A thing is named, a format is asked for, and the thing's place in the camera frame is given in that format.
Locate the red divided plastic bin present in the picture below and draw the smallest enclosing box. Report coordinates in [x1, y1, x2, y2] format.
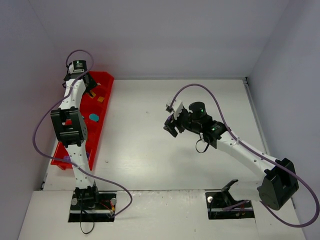
[50, 71, 115, 170]

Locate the purple cable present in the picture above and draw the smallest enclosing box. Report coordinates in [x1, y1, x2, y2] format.
[172, 83, 320, 228]
[33, 49, 133, 218]

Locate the small purple lego in bin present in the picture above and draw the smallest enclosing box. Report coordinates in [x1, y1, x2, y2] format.
[63, 155, 71, 163]

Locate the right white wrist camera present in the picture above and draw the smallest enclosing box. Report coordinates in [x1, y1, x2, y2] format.
[165, 97, 184, 120]

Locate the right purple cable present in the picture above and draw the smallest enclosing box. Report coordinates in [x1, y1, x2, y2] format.
[172, 83, 320, 228]

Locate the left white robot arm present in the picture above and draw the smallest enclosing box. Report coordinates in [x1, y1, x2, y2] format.
[50, 60, 99, 210]

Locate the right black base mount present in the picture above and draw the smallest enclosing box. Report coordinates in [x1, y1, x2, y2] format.
[205, 180, 255, 220]

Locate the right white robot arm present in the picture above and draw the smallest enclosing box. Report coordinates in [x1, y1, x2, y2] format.
[163, 99, 299, 211]

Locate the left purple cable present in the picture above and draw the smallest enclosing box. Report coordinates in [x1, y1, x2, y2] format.
[33, 49, 133, 218]

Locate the purple yellow striped lego stack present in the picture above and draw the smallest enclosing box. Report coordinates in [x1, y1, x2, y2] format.
[169, 118, 176, 125]

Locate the small orange lego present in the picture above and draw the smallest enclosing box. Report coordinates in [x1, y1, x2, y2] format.
[97, 96, 105, 103]

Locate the yellow black striped lego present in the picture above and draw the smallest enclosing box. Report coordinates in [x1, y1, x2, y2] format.
[88, 91, 96, 99]

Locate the teal oval lego piece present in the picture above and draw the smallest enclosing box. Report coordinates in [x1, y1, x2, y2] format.
[88, 113, 100, 122]

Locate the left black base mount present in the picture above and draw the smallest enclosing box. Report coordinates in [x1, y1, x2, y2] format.
[68, 191, 117, 223]

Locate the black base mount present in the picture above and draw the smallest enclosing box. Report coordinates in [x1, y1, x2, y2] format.
[68, 191, 117, 223]
[205, 180, 255, 220]

